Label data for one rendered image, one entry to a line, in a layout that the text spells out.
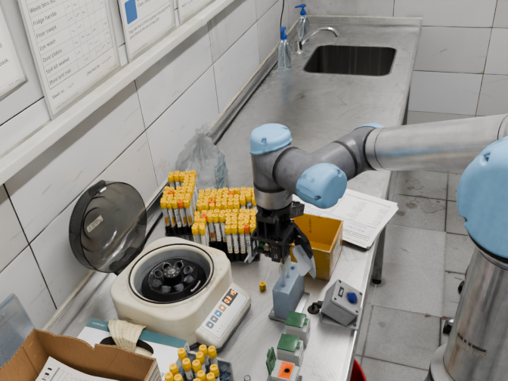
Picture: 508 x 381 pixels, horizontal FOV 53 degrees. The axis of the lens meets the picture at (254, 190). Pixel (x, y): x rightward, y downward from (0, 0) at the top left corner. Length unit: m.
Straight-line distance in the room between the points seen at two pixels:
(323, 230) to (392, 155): 0.58
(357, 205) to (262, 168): 0.68
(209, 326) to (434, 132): 0.66
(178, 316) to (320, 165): 0.48
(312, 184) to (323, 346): 0.47
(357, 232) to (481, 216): 0.89
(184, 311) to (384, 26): 2.34
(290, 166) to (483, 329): 0.38
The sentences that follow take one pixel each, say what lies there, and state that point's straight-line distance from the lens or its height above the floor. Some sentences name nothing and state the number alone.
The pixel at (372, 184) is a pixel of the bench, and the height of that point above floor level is 0.87.
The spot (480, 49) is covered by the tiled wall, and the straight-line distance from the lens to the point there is 3.19.
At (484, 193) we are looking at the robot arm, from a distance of 0.58.
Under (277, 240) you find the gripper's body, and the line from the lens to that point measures 1.01.
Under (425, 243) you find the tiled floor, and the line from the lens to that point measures 2.84.
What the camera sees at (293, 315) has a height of 0.94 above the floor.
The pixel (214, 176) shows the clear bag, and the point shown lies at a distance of 1.59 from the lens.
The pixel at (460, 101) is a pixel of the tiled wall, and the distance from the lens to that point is 3.31.
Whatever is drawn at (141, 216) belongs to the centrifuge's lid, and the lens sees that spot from 1.33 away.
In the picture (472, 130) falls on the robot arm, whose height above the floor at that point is 1.46.
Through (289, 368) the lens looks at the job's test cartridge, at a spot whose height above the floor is 0.95.
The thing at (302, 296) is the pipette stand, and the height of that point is 0.89.
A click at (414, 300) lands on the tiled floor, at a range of 2.53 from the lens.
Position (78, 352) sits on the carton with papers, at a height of 0.98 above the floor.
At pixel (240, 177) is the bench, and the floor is 0.88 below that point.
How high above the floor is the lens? 1.81
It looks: 34 degrees down
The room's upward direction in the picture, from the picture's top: 5 degrees counter-clockwise
